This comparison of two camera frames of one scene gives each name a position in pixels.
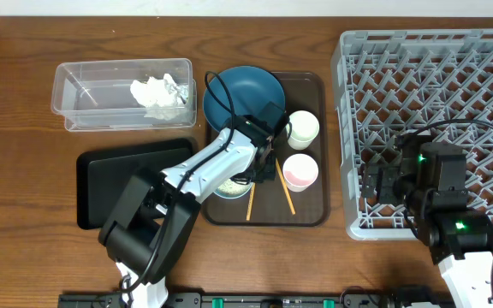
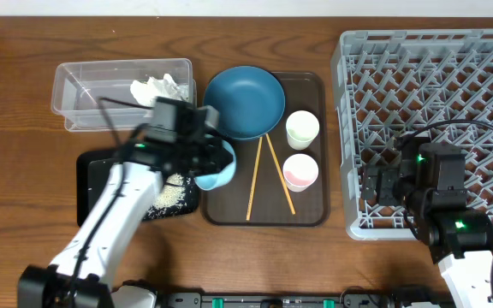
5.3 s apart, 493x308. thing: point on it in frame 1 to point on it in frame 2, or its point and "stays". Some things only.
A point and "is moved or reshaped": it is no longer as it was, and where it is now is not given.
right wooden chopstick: x=290 y=202 stays
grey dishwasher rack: x=458 y=85 stays
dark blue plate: x=252 y=90 stays
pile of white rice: x=230 y=186 is moved or reshaped
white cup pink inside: x=299 y=171 stays
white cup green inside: x=301 y=128 stays
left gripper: x=271 y=172 to x=216 y=149
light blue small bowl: x=233 y=196 is moved or reshaped
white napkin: x=163 y=99 stays
